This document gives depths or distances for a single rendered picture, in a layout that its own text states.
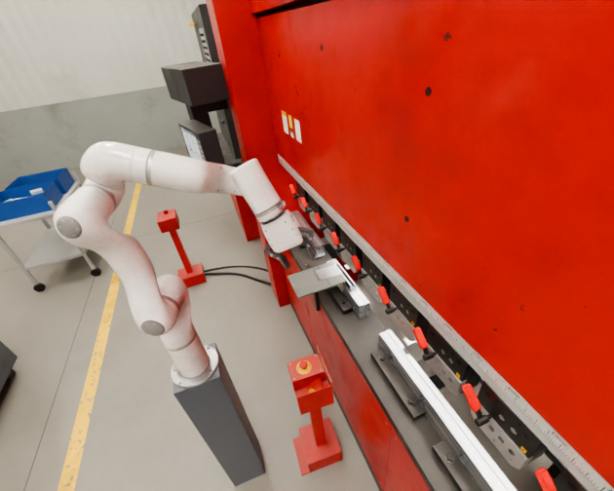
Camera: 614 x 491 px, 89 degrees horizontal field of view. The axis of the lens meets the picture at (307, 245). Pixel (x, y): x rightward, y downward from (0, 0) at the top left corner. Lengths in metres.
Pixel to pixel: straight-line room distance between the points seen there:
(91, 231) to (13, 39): 7.63
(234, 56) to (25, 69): 6.73
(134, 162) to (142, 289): 0.40
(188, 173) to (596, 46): 0.76
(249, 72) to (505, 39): 1.60
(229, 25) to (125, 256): 1.41
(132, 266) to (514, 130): 0.98
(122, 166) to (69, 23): 7.38
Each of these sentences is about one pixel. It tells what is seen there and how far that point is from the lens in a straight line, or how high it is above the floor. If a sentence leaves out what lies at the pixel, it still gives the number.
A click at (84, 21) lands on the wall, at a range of 8.18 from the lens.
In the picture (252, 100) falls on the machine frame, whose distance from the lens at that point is 2.08.
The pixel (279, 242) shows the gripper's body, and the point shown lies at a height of 1.60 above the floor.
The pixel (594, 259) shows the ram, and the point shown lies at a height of 1.77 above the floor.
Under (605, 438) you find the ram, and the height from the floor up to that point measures 1.49.
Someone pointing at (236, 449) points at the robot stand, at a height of 0.40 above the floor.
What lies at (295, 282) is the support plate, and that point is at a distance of 1.64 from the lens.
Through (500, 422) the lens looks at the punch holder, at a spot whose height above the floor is 1.27.
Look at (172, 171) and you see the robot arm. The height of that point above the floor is 1.83.
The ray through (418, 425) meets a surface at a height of 0.88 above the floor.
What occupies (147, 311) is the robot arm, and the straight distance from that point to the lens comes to 1.09.
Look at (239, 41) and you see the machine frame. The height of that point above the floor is 2.05.
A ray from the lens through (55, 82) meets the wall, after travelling 8.40.
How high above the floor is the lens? 2.09
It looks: 36 degrees down
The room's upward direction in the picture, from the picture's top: 7 degrees counter-clockwise
